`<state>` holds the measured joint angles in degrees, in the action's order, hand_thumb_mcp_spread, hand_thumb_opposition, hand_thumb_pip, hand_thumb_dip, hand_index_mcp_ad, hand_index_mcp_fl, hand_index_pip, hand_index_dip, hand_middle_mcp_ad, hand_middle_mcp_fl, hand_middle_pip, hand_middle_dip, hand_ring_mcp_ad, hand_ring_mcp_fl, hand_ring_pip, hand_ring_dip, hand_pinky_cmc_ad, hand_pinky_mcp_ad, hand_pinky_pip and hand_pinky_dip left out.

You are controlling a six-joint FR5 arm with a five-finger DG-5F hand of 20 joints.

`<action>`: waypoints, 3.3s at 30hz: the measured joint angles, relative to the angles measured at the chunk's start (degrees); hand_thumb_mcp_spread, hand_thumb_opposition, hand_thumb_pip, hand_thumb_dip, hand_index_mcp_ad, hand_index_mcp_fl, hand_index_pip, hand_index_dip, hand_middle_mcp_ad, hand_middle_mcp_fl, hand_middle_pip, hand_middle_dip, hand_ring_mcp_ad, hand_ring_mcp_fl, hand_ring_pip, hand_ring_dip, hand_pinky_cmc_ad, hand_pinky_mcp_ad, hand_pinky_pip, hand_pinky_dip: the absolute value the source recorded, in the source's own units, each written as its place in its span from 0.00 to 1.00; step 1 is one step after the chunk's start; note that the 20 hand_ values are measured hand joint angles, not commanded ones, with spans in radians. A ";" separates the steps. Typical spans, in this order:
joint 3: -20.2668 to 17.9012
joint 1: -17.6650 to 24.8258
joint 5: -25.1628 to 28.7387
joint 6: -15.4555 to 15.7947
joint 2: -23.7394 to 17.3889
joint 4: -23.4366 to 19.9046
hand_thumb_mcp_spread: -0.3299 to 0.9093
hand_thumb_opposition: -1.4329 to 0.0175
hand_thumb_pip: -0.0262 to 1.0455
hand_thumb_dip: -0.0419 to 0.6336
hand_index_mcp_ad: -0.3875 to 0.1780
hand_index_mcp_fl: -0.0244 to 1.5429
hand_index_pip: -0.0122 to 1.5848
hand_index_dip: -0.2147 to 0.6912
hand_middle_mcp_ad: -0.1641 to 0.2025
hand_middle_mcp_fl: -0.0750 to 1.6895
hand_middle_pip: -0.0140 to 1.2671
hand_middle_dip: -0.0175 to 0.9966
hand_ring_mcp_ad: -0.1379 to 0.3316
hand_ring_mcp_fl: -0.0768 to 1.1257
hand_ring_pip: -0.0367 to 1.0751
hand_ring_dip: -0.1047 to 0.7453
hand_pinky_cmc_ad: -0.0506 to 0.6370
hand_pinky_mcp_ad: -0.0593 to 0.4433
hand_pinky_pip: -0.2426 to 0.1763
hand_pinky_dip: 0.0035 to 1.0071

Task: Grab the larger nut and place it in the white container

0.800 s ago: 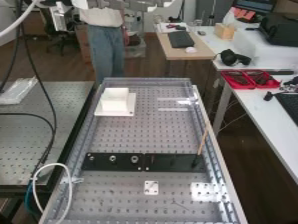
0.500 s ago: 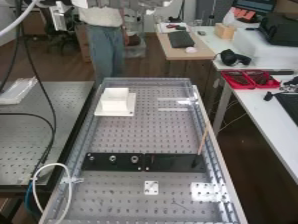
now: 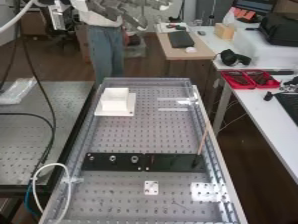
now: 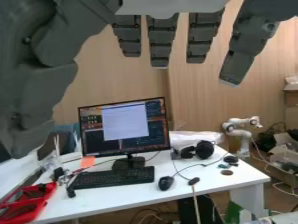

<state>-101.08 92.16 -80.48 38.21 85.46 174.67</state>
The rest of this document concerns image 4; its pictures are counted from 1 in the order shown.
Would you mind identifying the small white jointed device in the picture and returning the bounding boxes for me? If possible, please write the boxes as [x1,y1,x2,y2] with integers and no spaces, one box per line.
[221,115,265,158]

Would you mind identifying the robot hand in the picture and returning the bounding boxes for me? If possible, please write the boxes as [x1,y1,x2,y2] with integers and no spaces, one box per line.
[0,0,298,160]

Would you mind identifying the black keyboard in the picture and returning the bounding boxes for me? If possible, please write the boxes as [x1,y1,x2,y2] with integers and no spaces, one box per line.
[70,165,158,191]

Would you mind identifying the white desk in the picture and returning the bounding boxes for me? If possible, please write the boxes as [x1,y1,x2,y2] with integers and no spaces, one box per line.
[0,142,273,224]

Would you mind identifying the orange sticky note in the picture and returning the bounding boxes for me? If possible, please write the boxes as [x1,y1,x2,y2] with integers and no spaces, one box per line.
[80,156,98,169]

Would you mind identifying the black headphones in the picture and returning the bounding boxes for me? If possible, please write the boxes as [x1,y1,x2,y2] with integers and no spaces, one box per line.
[179,139,217,161]

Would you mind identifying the cardboard box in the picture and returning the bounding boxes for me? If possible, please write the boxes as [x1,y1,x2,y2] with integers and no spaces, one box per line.
[265,131,298,188]

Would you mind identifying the red tray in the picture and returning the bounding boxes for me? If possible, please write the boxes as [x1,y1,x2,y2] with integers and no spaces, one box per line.
[0,181,60,224]

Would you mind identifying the clear plastic bag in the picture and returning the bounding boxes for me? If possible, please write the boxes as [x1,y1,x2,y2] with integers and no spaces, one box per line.
[170,130,227,152]

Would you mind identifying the black computer mouse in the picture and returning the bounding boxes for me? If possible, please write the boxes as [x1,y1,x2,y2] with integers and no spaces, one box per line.
[158,175,178,192]

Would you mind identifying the computer monitor with lit screen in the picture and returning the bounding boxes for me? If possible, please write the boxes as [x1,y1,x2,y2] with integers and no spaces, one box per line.
[78,96,174,172]

